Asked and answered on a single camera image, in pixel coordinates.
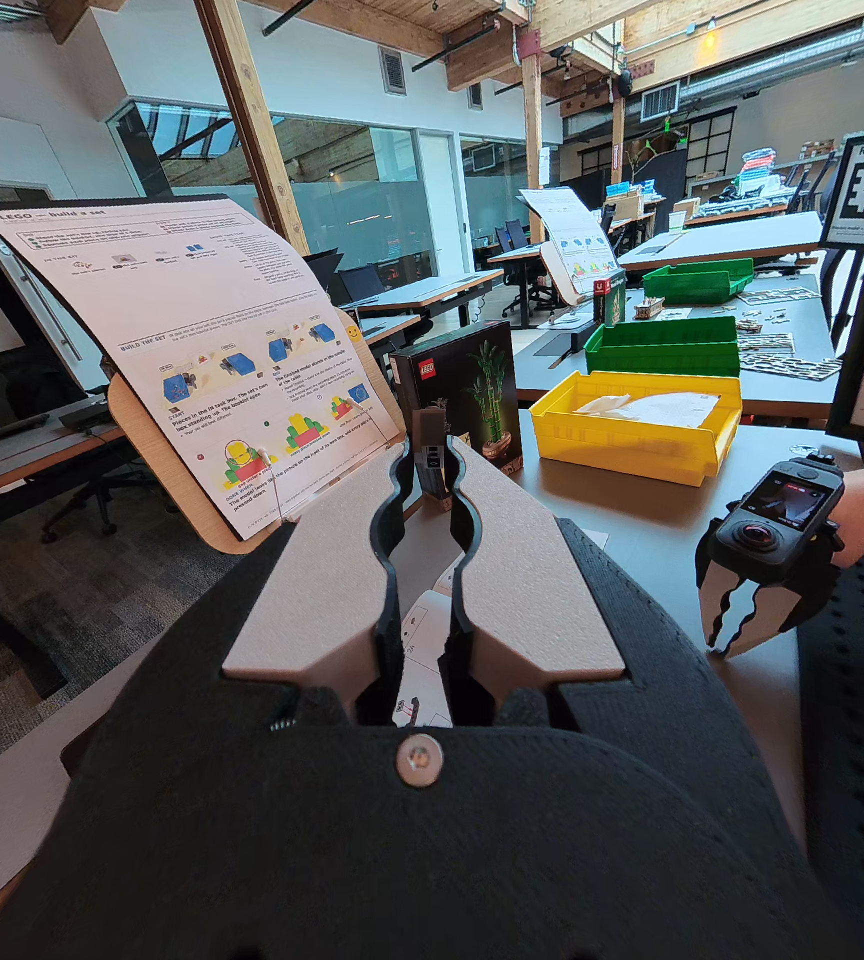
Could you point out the small wooden model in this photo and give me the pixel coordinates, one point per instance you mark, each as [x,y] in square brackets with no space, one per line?
[647,307]

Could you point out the black office chair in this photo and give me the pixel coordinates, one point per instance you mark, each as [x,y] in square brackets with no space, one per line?
[98,495]

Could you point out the green plastic bin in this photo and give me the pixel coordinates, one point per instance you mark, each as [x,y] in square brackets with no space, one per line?
[657,360]
[694,289]

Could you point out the small green toy box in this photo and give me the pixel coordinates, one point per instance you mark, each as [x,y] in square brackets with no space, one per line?
[612,300]

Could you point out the wooden-edged office desk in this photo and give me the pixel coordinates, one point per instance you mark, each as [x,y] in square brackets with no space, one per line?
[12,457]

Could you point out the white printed instruction sheet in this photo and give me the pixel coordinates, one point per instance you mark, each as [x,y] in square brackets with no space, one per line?
[559,225]
[214,337]

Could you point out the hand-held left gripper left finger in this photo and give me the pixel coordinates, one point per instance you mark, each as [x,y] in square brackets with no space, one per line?
[304,600]

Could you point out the grey wall vent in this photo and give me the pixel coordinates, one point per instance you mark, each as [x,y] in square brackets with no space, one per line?
[393,71]

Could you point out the wooden sheet stand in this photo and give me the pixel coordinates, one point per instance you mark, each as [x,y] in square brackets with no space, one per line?
[147,450]
[563,289]

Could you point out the building instruction booklet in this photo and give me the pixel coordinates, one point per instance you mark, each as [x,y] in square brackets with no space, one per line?
[424,637]

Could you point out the dark brick assembly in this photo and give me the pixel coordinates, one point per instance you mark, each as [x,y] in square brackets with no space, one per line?
[432,435]

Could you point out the yellow plastic bin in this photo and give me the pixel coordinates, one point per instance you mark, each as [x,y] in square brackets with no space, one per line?
[627,457]

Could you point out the laser-cut wooden sheet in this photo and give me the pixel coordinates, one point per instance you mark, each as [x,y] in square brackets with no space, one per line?
[784,367]
[766,343]

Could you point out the stack of coloured trays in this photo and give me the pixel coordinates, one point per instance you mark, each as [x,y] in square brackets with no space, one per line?
[758,172]

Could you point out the black perforated mat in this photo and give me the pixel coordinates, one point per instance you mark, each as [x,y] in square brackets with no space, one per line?
[859,712]

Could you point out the grey office desk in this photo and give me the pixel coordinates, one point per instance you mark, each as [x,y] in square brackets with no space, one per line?
[724,240]
[552,360]
[432,285]

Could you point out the white paper bag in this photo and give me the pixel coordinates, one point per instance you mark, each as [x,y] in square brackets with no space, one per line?
[664,411]

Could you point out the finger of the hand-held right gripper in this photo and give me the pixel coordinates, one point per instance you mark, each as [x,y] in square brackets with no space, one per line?
[713,600]
[769,619]

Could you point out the wooden support post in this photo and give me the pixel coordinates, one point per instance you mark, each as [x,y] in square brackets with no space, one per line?
[532,150]
[252,127]

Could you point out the black toy set box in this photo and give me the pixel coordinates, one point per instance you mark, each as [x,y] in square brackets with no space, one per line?
[462,375]

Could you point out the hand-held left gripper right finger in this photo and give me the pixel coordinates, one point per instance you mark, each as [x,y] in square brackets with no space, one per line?
[537,600]

